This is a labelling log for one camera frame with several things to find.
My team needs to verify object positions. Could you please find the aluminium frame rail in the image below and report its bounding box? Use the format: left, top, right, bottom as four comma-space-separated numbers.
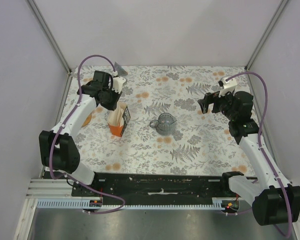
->
25, 177, 298, 200

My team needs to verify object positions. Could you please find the stack of paper filters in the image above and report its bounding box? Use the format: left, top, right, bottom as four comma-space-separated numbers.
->
107, 101, 127, 127

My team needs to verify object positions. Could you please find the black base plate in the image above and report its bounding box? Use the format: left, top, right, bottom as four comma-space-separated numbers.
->
71, 171, 250, 204

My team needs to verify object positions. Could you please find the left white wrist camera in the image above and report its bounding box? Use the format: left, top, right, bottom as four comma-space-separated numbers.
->
111, 71, 127, 94

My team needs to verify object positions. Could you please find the orange coffee filter box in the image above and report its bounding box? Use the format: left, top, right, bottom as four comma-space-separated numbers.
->
107, 101, 131, 137

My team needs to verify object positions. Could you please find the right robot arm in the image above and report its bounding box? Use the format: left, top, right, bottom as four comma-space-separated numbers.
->
198, 91, 300, 226

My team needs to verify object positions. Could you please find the purple cable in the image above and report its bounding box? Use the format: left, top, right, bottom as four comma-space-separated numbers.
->
48, 54, 127, 216
224, 71, 294, 239

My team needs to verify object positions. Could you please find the floral table mat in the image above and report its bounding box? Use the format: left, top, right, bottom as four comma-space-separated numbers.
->
43, 65, 274, 177

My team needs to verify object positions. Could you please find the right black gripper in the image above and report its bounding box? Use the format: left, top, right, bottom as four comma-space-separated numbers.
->
197, 87, 237, 121

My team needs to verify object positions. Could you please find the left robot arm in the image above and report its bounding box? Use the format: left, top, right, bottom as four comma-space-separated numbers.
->
38, 70, 127, 197

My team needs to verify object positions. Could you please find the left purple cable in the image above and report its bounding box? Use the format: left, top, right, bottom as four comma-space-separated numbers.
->
48, 54, 127, 216

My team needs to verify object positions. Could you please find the white slotted cable duct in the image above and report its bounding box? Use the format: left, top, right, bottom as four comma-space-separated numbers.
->
36, 198, 226, 211

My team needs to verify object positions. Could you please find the wooden dripper ring holder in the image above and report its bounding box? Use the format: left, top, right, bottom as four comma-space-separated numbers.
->
81, 113, 93, 128

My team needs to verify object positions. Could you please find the glass coffee server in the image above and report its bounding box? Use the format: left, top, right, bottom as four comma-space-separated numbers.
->
149, 112, 177, 136

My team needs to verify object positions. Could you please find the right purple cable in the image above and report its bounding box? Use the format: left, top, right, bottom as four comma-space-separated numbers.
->
224, 71, 294, 239

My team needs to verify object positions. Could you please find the glass cone dripper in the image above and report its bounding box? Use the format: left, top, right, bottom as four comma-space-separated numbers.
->
114, 62, 128, 77

